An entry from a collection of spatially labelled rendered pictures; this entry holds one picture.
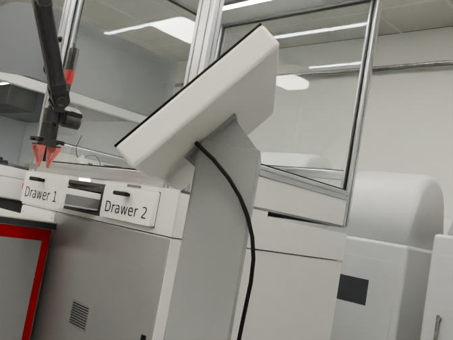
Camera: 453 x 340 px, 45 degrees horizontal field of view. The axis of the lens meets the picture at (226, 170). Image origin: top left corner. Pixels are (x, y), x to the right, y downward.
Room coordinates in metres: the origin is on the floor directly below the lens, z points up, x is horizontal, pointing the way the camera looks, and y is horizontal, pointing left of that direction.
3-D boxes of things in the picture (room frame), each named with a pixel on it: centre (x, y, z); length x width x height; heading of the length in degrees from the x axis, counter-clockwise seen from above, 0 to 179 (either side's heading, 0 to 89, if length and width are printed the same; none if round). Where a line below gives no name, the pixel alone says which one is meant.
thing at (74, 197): (2.08, 0.47, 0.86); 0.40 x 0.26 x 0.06; 135
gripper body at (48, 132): (1.89, 0.63, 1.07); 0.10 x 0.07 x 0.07; 135
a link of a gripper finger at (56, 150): (1.89, 0.62, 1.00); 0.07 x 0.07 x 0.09; 45
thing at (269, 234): (2.35, 0.15, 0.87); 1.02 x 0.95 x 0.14; 45
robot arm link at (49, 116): (1.89, 0.62, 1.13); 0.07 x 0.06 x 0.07; 129
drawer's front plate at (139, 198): (1.81, 0.30, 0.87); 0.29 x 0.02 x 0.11; 45
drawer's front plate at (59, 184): (1.94, 0.62, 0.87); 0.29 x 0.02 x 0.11; 45
